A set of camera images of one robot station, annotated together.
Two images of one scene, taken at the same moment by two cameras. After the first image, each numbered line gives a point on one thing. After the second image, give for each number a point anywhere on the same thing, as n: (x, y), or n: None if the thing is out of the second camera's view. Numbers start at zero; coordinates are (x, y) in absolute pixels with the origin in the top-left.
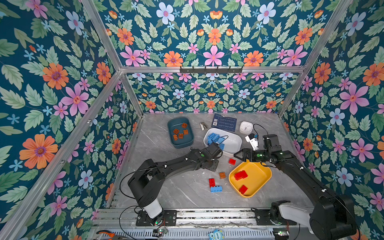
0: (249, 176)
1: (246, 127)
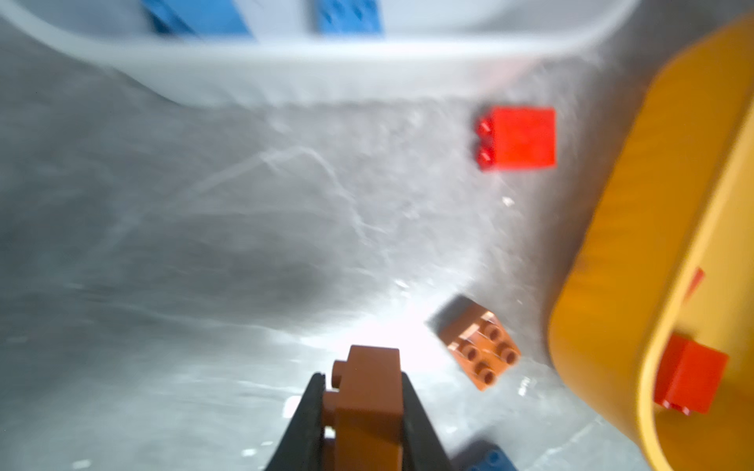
0: (667, 248)
1: None
